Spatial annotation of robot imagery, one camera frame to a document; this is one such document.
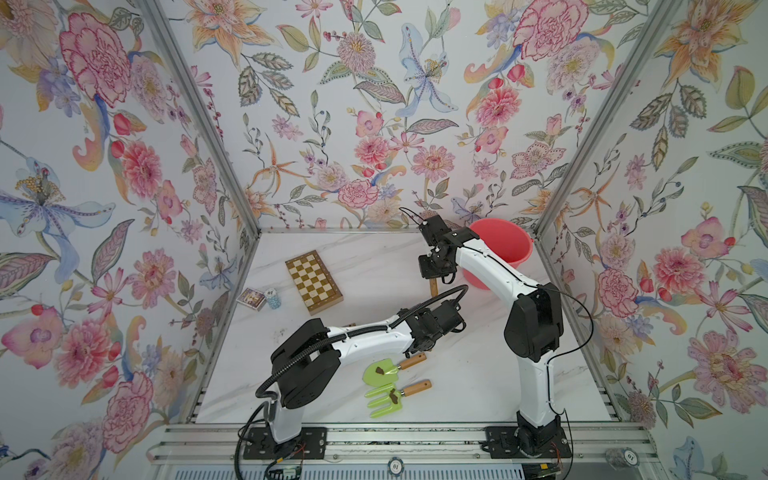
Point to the pink plastic bucket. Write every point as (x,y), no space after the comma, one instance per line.
(506,239)

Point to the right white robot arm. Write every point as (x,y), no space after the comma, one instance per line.
(534,325)

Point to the small blue patterned cup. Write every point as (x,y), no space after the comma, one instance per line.
(273,299)

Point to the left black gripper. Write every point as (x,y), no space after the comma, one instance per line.
(417,312)

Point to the green trowel lower middle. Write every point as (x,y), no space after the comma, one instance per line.
(386,371)

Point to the green hand fork wooden handle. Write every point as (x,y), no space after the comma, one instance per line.
(388,399)

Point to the wooden chessboard box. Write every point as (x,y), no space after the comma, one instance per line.
(315,285)

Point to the aluminium front rail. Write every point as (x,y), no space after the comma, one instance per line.
(589,450)

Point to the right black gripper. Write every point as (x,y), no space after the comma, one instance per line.
(425,272)

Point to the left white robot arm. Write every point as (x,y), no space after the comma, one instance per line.
(304,365)

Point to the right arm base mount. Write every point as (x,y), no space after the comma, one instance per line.
(513,442)

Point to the small card box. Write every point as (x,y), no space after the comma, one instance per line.
(252,299)

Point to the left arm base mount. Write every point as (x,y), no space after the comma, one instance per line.
(259,444)

